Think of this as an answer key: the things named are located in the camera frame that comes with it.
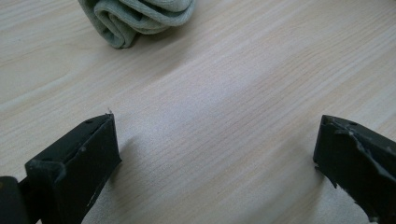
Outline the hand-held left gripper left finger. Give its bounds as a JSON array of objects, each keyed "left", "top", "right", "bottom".
[{"left": 18, "top": 113, "right": 122, "bottom": 224}]

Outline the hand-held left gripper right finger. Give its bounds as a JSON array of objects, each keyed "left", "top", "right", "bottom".
[{"left": 313, "top": 114, "right": 396, "bottom": 224}]

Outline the pale green cloth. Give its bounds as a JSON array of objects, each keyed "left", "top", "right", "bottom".
[{"left": 77, "top": 0, "right": 197, "bottom": 49}]

